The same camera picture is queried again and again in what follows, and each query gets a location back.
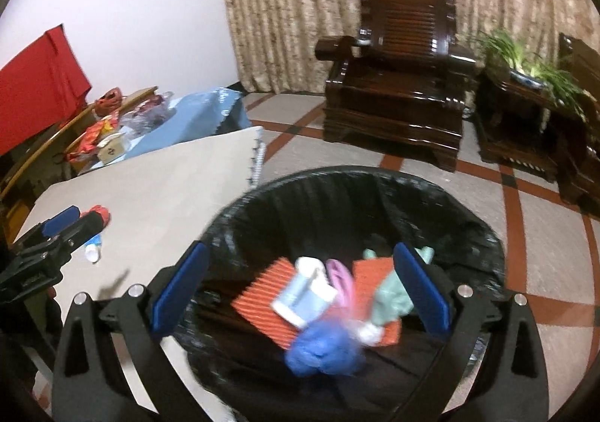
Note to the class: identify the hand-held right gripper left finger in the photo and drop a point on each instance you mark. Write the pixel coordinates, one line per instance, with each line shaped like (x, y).
(180, 291)

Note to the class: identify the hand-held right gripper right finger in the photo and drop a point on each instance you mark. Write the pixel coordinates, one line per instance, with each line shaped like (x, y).
(422, 291)

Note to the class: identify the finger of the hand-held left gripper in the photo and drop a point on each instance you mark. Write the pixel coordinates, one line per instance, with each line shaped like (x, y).
(82, 232)
(58, 221)

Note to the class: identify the white plastic bottle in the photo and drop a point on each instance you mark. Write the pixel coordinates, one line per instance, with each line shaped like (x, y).
(93, 251)

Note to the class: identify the red wrapper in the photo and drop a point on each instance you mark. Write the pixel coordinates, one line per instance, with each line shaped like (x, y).
(102, 215)

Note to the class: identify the green rubber glove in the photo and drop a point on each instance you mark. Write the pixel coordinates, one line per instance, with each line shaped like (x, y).
(391, 300)

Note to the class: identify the white tissue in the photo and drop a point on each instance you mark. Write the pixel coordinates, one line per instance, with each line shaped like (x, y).
(370, 334)

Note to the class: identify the large orange foam net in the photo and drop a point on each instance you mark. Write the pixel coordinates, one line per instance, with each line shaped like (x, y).
(258, 300)

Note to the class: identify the blue plastic bag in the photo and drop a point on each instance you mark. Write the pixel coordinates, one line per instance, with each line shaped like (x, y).
(323, 349)

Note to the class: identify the light blue plastic tube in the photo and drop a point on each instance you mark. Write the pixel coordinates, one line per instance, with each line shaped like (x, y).
(304, 295)

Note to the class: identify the waste bin with black liner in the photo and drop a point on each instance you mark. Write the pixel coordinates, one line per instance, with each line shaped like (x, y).
(281, 216)

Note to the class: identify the light wooden chair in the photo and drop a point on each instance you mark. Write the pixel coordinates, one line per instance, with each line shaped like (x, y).
(33, 159)

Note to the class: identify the gold tissue box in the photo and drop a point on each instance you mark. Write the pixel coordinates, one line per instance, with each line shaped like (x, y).
(112, 149)

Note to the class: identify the red snack packets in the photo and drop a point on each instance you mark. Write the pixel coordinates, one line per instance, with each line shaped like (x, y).
(91, 136)

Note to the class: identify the red gift bag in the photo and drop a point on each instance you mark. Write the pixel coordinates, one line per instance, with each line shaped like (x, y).
(108, 102)

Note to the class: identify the red cloth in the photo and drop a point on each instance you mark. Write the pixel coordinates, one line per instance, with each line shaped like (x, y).
(33, 89)

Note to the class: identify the pile of snack packets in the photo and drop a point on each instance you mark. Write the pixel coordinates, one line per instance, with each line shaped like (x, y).
(136, 98)

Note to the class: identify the blue tablecloth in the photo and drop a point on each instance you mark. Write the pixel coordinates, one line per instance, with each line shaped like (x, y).
(201, 115)

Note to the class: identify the dark wooden side table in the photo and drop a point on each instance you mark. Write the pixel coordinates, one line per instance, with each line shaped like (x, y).
(511, 131)

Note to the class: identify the dark wooden armchair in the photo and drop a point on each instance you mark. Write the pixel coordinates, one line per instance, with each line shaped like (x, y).
(583, 136)
(398, 89)

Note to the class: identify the green potted plant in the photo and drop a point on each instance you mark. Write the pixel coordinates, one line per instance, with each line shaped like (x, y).
(539, 66)

